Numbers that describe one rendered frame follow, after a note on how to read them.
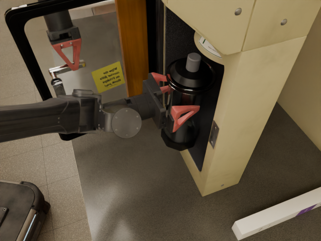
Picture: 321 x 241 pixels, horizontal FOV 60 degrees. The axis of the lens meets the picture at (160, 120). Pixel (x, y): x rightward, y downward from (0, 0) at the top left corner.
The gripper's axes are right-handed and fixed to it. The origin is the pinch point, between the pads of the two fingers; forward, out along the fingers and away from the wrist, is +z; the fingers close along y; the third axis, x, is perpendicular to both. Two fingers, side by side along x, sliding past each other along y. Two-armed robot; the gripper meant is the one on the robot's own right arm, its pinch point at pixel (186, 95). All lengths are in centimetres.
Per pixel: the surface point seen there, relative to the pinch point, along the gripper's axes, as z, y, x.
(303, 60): 43.4, 5.3, 4.6
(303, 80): 43.6, 2.2, 9.9
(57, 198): -47, 51, 122
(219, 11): -7.6, -14.6, -29.5
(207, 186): 0.8, -15.3, 18.5
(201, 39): 0.5, -0.6, -15.2
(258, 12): -2.0, -14.9, -28.6
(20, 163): -65, 87, 123
